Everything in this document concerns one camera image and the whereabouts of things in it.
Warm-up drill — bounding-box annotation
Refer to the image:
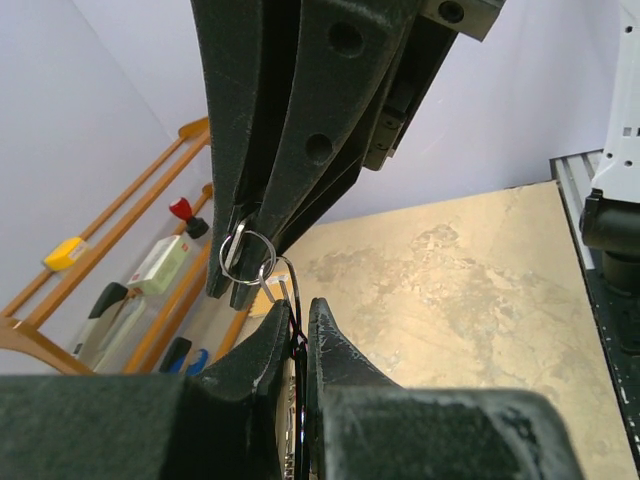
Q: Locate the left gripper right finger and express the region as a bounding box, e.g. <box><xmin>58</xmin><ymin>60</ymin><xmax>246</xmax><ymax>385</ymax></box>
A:
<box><xmin>305</xmin><ymin>298</ymin><xmax>585</xmax><ymax>479</ymax></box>

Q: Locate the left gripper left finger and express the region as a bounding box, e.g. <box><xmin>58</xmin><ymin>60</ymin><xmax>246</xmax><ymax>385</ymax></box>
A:
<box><xmin>0</xmin><ymin>299</ymin><xmax>294</xmax><ymax>480</ymax></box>

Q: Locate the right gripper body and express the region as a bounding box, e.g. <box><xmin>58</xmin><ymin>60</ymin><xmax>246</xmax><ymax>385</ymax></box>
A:
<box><xmin>363</xmin><ymin>0</ymin><xmax>503</xmax><ymax>171</ymax></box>

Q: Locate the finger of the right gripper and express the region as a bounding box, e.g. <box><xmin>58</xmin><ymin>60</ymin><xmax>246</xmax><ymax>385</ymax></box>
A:
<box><xmin>229</xmin><ymin>0</ymin><xmax>421</xmax><ymax>309</ymax></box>
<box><xmin>192</xmin><ymin>1</ymin><xmax>300</xmax><ymax>298</ymax></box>

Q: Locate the large metal keyring with clips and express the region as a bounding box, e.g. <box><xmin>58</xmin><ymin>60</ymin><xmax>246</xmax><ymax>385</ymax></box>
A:
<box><xmin>212</xmin><ymin>220</ymin><xmax>309</xmax><ymax>479</ymax></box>

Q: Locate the blue stapler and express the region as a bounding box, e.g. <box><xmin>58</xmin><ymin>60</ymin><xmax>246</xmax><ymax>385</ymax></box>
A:
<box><xmin>159</xmin><ymin>336</ymin><xmax>210</xmax><ymax>376</ymax></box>

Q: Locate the white stapler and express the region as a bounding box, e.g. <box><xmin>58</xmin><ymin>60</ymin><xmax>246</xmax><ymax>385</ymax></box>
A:
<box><xmin>71</xmin><ymin>282</ymin><xmax>146</xmax><ymax>371</ymax></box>

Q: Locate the white red cardboard box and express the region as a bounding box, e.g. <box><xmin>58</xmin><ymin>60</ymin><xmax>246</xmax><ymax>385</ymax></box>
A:
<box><xmin>126</xmin><ymin>235</ymin><xmax>193</xmax><ymax>296</ymax></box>

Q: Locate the red black stamp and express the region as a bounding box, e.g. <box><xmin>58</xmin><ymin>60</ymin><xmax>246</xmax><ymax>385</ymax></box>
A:
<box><xmin>169</xmin><ymin>197</ymin><xmax>209</xmax><ymax>239</ymax></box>

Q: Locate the wooden shelf rack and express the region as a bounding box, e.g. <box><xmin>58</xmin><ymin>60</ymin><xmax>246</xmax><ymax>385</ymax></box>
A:
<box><xmin>0</xmin><ymin>115</ymin><xmax>251</xmax><ymax>376</ymax></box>

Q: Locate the yellow small box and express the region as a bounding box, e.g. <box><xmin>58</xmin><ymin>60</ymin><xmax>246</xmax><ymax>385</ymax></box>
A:
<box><xmin>42</xmin><ymin>237</ymin><xmax>89</xmax><ymax>272</ymax></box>

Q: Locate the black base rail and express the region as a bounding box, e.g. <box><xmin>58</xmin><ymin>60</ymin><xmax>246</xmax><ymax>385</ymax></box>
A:
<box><xmin>584</xmin><ymin>249</ymin><xmax>639</xmax><ymax>457</ymax></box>

